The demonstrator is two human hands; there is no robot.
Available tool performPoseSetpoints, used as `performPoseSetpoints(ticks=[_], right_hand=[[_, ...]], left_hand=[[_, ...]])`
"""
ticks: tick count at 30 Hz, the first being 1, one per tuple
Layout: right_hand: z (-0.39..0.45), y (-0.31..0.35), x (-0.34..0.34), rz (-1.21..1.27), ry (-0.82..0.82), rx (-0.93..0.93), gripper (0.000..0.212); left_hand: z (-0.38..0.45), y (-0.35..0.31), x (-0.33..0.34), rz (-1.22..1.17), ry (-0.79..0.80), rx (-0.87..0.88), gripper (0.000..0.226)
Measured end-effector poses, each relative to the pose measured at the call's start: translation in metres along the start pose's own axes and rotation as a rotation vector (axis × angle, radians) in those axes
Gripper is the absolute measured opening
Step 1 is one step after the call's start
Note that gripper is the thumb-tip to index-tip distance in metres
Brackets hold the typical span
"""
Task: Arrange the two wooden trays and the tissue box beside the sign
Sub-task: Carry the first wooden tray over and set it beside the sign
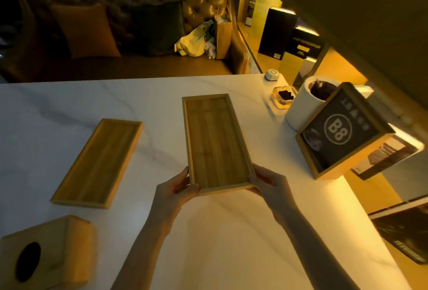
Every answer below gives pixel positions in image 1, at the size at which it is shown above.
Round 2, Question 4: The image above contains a yellow plastic bag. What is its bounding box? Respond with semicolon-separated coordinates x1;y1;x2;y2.
174;20;215;58

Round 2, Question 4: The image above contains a brown paper bag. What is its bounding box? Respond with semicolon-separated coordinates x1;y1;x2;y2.
214;12;233;60

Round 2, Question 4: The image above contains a black and yellow box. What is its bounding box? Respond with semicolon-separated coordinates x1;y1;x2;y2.
286;26;325;60

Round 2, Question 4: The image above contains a glass ashtray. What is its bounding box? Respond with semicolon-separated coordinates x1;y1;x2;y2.
270;86;298;109

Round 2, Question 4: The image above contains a white cylindrical bin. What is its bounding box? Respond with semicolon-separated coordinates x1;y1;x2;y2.
285;76;342;132

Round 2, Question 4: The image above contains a brown leather sofa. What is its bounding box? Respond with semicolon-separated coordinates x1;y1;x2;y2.
0;0;251;83

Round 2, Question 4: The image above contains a printed menu card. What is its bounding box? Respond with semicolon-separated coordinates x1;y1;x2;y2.
351;123;425;181

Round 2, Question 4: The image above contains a person's right hand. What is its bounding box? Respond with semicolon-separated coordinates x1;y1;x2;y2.
247;163;300;225

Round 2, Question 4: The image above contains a wooden framed table sign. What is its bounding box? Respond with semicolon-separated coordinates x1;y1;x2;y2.
296;82;396;181

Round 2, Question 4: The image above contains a bamboo tray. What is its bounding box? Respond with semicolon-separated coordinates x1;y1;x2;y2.
182;93;256;197
50;119;144;209

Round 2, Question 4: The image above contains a person's left hand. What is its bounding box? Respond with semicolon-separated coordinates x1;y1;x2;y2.
149;166;200;233

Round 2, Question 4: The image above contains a person's right forearm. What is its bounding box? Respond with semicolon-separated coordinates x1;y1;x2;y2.
272;206;360;290

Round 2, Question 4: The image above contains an orange cushion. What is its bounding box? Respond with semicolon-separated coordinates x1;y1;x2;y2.
49;3;121;59

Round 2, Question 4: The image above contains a dark green cushion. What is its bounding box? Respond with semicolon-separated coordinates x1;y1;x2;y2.
132;0;186;57

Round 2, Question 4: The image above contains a wooden tissue box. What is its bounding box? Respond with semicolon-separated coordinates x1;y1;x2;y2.
0;214;97;290

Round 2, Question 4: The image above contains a dark printed magazine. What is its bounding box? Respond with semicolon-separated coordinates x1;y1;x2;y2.
368;196;428;265

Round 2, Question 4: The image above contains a person's left forearm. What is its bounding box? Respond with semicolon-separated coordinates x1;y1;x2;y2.
110;211;176;290

